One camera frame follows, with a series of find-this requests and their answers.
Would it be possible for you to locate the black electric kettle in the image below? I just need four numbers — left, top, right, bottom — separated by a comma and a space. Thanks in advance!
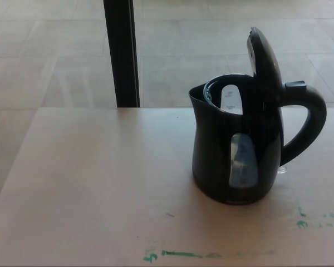
188, 27, 327, 207

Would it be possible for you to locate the black vertical post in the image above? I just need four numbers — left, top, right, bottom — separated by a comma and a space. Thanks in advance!
103, 0, 141, 108

